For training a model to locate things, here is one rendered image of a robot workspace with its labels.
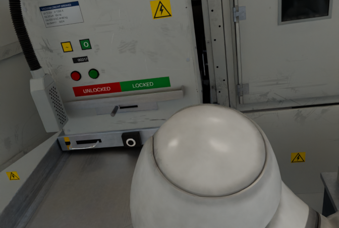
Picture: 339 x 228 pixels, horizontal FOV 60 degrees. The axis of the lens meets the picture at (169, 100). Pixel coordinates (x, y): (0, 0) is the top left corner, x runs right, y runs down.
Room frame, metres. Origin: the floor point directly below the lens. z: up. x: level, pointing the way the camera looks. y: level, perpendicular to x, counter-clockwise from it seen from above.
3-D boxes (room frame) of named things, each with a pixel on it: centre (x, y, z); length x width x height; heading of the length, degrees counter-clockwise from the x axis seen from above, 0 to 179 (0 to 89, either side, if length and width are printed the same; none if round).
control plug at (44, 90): (0.85, 0.36, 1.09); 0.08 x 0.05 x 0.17; 170
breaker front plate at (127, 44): (0.88, 0.15, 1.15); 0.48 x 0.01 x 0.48; 80
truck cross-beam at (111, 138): (0.90, 0.14, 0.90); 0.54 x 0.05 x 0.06; 80
